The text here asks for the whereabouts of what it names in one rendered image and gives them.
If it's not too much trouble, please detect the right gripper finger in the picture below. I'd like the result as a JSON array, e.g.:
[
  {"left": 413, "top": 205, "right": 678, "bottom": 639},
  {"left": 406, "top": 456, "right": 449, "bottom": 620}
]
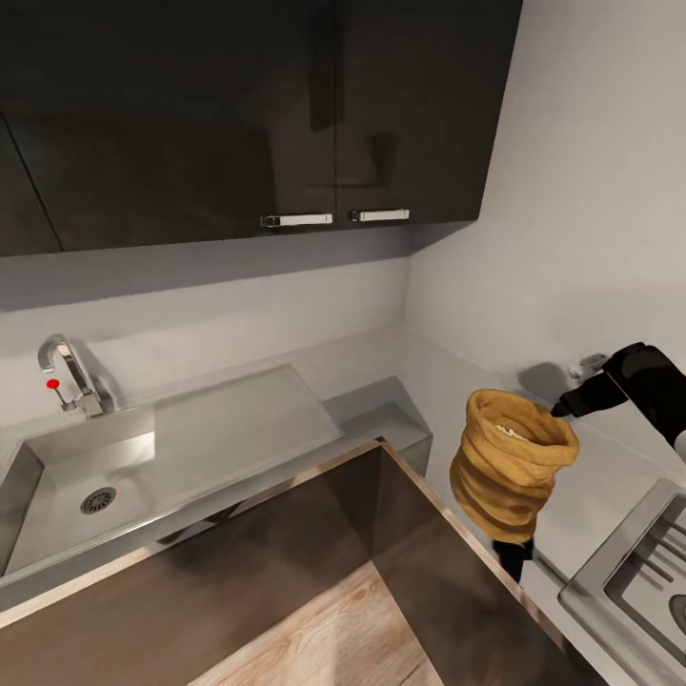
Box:
[{"left": 551, "top": 401, "right": 571, "bottom": 418}]

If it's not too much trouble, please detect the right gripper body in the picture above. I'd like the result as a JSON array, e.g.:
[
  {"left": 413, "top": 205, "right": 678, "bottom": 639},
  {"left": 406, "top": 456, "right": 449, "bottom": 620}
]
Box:
[{"left": 560, "top": 378, "right": 617, "bottom": 417}]

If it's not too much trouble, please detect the popcorn bag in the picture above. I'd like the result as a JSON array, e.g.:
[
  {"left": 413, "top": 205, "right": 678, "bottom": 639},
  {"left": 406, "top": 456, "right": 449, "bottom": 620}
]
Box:
[{"left": 461, "top": 388, "right": 579, "bottom": 500}]

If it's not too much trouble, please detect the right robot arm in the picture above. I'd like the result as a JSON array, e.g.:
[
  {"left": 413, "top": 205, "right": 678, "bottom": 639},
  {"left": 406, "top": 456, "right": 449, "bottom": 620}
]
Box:
[{"left": 551, "top": 342, "right": 686, "bottom": 464}]

